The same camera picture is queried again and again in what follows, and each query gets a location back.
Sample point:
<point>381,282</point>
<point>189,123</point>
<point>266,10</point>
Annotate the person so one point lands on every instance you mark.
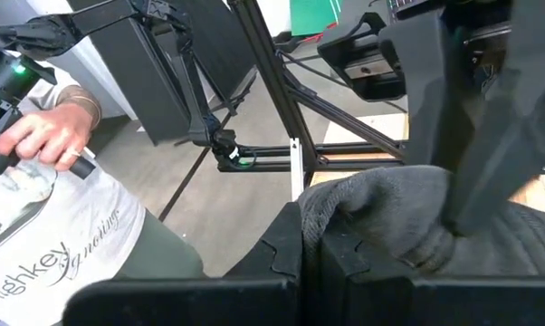
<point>73,235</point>

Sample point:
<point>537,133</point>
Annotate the green board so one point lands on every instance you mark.
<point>313,16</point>

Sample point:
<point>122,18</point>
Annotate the person's forearm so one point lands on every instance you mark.
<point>80,99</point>

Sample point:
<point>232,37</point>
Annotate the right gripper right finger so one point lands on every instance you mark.
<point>390,303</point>

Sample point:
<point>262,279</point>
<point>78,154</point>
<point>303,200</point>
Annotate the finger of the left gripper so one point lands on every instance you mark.
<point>517,136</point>
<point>431,99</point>

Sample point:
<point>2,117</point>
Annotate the person's hand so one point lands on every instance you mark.
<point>46,131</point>

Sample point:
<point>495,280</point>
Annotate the black baseball cap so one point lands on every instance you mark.
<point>390,204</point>

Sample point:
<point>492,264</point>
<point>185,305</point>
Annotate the black aluminium rig frame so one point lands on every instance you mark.
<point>272,68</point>

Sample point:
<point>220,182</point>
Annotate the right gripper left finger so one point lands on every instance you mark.
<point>209,303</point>

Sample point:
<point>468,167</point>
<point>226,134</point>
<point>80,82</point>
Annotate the black flat panel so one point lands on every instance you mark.
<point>132,81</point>
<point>218,45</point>

